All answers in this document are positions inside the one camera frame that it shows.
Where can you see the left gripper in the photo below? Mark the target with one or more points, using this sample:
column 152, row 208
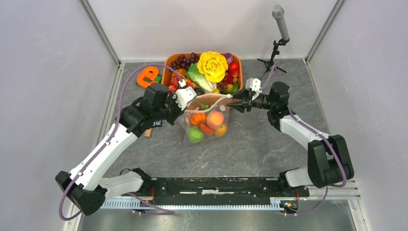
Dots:
column 172, row 97

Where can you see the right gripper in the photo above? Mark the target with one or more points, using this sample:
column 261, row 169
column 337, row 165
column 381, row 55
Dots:
column 245, row 95

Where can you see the orange toy bell pepper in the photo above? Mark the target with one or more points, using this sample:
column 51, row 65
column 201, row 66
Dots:
column 196, row 119

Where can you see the green toy cabbage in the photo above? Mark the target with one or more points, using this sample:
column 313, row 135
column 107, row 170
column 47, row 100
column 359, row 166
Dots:
column 195, row 135

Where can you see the clear polka-dot zip bag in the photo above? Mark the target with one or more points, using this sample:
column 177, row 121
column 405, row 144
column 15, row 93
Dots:
column 205, row 104

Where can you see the toy peach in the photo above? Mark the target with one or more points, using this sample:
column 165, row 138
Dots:
column 215, row 119

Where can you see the yellow toy mango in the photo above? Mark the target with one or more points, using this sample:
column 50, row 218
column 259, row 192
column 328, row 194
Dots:
column 221, row 130

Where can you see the red toy chili pepper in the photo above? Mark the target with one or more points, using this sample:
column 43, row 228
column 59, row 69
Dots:
column 208, row 131

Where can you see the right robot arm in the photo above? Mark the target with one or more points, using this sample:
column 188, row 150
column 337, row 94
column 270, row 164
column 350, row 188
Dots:
column 328, row 159

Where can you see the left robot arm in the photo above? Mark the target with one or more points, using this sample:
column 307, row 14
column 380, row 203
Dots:
column 85, row 185

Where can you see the small blue robot toy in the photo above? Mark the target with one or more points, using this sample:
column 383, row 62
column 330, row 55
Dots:
column 157, row 123

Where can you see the red toy grape bunch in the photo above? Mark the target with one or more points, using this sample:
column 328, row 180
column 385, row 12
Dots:
column 224, row 82

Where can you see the orange plastic basket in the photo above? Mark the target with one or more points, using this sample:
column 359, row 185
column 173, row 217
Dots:
column 166, row 76

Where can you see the small wooden block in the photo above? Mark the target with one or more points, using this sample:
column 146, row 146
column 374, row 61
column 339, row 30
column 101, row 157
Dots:
column 148, row 133

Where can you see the toy napa cabbage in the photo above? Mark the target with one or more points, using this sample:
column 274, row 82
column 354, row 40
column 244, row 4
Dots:
column 200, row 80

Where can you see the black tripod stand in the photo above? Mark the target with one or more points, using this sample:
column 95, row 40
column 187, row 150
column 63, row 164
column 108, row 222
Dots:
column 269, row 63

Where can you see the yellow toy flower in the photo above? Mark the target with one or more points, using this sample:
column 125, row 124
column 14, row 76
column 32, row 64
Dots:
column 213, row 65

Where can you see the dark toy grapes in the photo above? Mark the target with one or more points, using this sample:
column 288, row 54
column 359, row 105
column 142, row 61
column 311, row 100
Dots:
column 185, row 61

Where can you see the grey microphone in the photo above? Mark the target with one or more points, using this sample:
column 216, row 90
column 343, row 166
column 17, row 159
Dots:
column 278, row 15

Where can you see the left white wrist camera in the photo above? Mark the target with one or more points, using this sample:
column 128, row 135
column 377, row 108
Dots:
column 185, row 97

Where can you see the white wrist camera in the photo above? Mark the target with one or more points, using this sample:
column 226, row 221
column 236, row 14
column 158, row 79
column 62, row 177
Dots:
column 253, row 84
column 185, row 97

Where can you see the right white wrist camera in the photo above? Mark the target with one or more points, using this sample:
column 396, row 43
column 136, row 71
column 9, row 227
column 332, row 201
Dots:
column 253, row 84

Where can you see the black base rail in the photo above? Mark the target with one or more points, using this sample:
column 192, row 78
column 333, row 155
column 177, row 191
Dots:
column 218, row 191

